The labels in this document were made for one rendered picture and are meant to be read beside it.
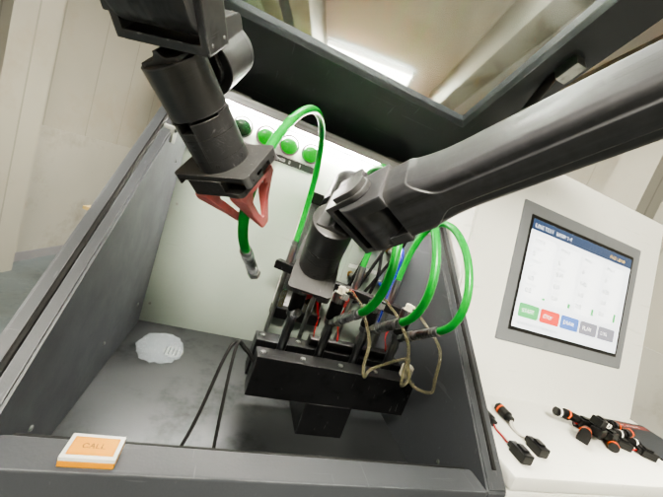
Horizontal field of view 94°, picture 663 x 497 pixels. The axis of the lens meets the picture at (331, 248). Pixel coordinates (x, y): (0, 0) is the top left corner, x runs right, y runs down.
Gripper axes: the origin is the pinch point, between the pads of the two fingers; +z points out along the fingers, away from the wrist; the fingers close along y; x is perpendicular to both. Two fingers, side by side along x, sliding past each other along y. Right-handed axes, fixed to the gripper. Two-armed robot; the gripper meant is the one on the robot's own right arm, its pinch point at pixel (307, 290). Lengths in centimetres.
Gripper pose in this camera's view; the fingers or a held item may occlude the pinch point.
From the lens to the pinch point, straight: 54.8
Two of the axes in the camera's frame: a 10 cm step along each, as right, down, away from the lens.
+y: 2.2, -7.7, 6.0
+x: -9.4, -3.2, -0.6
